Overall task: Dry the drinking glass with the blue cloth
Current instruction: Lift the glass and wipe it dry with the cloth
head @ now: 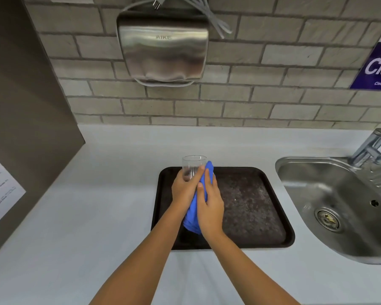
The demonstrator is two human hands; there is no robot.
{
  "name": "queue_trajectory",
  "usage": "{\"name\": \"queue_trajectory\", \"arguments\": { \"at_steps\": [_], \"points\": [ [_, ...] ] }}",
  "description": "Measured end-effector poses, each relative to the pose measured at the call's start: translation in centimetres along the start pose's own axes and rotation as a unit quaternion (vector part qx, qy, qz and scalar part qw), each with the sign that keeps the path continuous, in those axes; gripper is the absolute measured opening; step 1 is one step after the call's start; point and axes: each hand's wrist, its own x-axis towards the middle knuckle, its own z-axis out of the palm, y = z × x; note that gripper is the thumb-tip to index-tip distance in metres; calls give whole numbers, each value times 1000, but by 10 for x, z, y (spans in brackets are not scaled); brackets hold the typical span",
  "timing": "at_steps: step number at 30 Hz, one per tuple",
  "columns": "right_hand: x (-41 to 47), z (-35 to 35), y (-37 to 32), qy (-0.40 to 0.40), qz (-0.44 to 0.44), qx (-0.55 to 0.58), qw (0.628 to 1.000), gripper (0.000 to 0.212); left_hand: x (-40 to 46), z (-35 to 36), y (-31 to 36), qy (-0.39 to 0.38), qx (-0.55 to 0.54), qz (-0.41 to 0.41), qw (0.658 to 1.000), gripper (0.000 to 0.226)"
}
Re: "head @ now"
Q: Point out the person's right hand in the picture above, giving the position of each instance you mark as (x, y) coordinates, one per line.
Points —
(212, 215)

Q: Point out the person's left hand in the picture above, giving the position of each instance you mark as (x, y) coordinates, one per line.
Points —
(181, 196)

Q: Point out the person's right thumb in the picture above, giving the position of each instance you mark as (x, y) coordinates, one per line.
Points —
(201, 193)

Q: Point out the person's left thumb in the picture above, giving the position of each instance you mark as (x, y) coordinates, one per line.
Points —
(197, 178)

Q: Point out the clear drinking glass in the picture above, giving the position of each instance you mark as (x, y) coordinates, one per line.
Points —
(190, 163)

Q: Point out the blue cleaning cloth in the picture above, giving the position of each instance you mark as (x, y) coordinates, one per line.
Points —
(192, 215)

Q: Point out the person's right forearm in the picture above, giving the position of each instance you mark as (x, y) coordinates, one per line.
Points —
(244, 269)

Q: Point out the person's left forearm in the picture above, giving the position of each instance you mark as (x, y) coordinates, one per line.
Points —
(136, 260)

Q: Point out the dark brown serving tray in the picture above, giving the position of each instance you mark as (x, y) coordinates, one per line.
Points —
(250, 206)

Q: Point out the metal sink drain strainer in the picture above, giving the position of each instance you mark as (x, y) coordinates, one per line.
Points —
(329, 219)

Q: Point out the stainless steel hand dryer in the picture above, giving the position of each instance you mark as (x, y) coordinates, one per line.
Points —
(163, 47)

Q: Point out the stainless steel sink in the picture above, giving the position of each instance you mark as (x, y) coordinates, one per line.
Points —
(343, 187)

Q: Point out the chrome faucet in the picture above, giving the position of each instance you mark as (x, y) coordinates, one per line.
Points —
(368, 147)

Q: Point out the brown side panel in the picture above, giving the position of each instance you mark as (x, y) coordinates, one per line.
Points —
(25, 101)

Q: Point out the white paper notice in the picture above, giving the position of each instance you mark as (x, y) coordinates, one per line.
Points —
(1, 190)

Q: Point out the purple wall sign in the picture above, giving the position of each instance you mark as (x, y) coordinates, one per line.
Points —
(376, 66)

